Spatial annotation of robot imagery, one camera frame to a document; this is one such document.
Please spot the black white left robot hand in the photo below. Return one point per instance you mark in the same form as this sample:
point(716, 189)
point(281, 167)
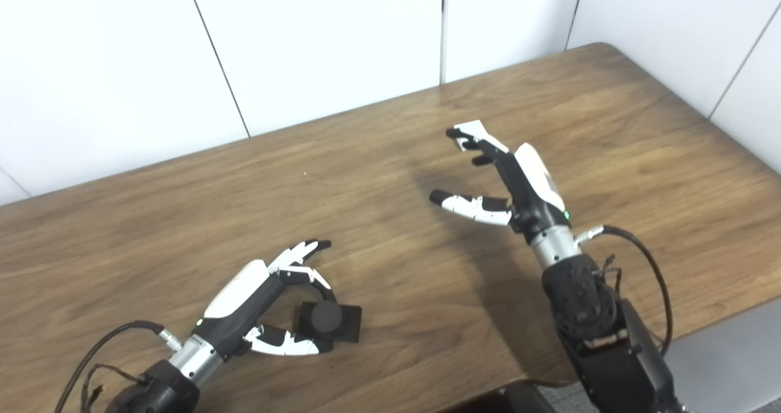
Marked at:
point(244, 297)

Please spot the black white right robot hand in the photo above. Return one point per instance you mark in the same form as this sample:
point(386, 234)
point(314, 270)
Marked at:
point(531, 187)

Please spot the black peg with square base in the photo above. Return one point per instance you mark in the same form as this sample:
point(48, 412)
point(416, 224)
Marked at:
point(326, 318)

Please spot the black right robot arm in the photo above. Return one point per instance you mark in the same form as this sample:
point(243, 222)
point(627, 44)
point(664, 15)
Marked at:
point(586, 315)

